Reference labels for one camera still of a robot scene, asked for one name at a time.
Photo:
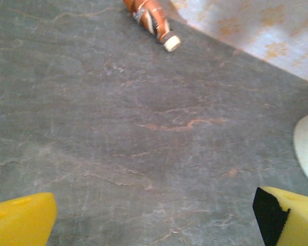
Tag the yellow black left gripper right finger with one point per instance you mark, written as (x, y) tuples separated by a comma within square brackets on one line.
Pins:
[(297, 220)]

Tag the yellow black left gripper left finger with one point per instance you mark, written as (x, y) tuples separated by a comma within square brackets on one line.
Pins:
[(20, 220)]

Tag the brown coffee bottle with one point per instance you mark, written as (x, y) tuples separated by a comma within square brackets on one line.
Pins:
[(151, 18)]

